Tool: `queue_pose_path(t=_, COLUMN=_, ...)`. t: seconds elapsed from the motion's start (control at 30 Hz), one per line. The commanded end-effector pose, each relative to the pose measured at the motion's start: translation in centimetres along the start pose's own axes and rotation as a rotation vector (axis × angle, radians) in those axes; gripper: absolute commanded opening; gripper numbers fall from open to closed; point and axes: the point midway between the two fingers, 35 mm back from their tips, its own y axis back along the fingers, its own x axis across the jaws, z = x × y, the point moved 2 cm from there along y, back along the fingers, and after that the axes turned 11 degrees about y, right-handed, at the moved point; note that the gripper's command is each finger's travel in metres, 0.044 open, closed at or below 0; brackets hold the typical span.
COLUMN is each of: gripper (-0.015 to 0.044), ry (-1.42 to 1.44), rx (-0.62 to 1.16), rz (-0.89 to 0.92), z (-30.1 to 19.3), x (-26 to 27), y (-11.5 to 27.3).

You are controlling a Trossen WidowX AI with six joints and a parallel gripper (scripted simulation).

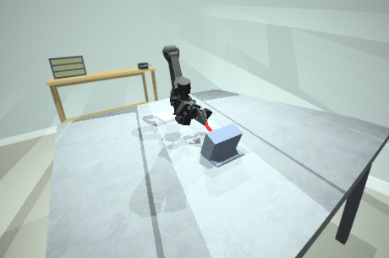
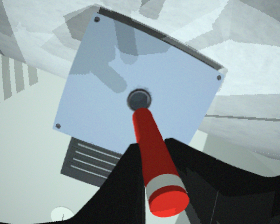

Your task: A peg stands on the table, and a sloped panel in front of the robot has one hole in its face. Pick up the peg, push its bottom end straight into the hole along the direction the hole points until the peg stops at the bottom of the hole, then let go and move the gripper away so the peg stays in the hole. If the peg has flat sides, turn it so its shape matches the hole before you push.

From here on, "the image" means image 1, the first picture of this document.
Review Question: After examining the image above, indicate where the red peg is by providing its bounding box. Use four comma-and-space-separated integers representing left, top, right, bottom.
205, 123, 213, 132

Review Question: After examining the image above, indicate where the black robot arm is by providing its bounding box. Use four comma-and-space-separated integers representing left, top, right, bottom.
162, 45, 191, 126

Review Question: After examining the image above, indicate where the light blue square panel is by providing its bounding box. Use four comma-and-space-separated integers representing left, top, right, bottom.
200, 124, 244, 167

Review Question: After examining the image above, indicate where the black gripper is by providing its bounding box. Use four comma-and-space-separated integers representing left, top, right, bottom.
176, 97, 212, 125

